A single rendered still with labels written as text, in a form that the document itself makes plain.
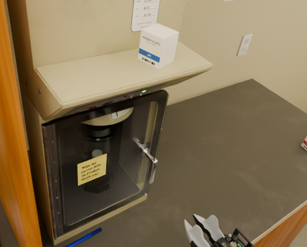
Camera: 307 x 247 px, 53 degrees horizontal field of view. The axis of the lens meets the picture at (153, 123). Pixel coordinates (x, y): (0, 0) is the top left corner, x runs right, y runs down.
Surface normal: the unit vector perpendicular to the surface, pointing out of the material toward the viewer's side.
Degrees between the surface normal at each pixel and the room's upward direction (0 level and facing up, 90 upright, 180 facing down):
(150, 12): 90
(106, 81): 0
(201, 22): 90
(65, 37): 90
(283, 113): 0
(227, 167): 0
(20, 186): 90
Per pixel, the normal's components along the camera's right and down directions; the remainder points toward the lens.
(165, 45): 0.79, 0.47
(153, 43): -0.60, 0.44
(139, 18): 0.57, 0.57
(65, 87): 0.14, -0.77
